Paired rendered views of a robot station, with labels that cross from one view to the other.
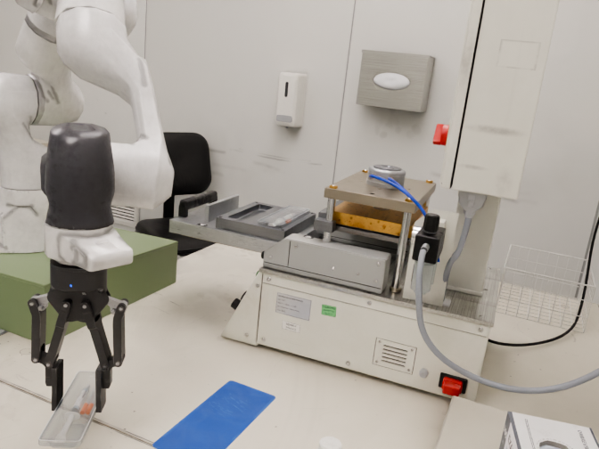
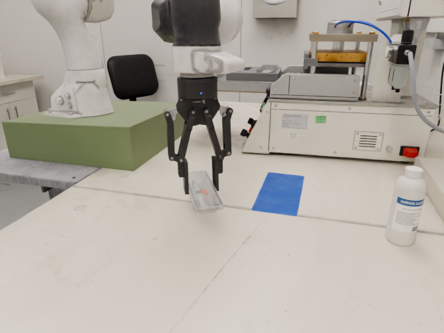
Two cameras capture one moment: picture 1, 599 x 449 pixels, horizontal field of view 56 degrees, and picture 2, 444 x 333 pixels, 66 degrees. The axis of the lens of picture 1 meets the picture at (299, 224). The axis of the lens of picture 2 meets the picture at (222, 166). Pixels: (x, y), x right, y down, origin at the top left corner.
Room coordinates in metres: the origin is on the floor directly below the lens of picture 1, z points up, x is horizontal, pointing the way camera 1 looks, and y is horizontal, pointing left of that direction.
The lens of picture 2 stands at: (0.08, 0.34, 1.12)
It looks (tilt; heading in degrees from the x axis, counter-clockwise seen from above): 22 degrees down; 353
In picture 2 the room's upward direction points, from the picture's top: straight up
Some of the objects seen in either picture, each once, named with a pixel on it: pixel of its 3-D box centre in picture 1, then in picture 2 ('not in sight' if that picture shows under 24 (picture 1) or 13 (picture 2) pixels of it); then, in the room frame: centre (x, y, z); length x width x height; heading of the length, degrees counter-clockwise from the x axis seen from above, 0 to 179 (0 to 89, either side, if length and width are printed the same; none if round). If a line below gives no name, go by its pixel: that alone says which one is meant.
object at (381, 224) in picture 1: (381, 205); (337, 48); (1.18, -0.17, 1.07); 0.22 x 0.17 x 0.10; 161
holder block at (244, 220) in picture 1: (267, 220); (255, 73); (1.27, 0.07, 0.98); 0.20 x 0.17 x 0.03; 161
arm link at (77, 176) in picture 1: (77, 167); (183, 7); (0.79, 0.32, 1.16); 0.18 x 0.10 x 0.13; 18
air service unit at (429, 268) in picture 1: (424, 252); (397, 61); (0.93, -0.22, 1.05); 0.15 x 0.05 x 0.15; 161
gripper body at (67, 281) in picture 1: (78, 289); (197, 100); (0.74, 0.30, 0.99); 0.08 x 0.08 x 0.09
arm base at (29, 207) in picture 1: (16, 212); (78, 91); (1.27, 0.66, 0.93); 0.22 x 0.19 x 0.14; 63
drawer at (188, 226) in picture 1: (249, 221); (242, 76); (1.29, 0.12, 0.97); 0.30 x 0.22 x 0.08; 71
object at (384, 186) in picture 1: (396, 200); (349, 42); (1.15, -0.19, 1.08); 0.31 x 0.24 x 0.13; 161
